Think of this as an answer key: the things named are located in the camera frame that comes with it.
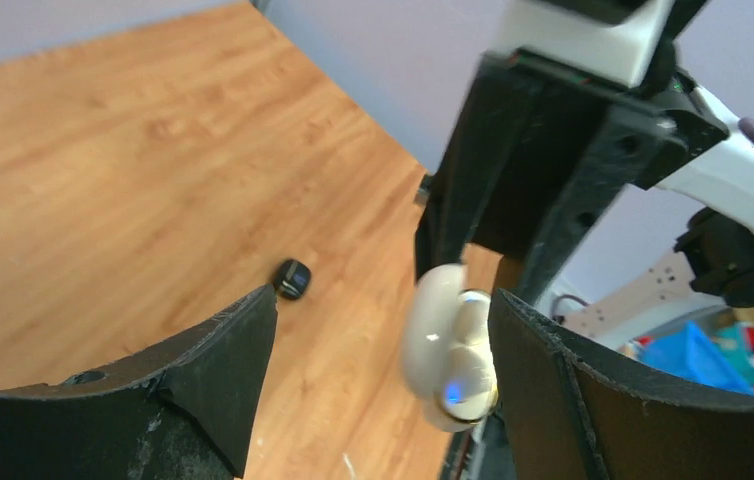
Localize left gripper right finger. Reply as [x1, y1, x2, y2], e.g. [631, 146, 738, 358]
[489, 290, 754, 479]

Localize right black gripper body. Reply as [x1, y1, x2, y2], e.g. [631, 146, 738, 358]
[469, 49, 731, 260]

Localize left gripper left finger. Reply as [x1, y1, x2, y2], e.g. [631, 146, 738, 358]
[0, 285, 277, 479]

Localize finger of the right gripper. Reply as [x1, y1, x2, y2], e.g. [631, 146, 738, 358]
[512, 107, 666, 305]
[414, 56, 542, 279]

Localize white charging case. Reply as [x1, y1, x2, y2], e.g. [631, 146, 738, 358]
[400, 264, 499, 433]

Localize black charging case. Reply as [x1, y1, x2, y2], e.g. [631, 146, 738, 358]
[272, 258, 312, 300]

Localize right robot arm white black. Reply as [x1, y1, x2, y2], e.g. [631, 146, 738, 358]
[405, 1, 754, 348]

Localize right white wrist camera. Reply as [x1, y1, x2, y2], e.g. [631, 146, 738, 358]
[486, 1, 673, 87]

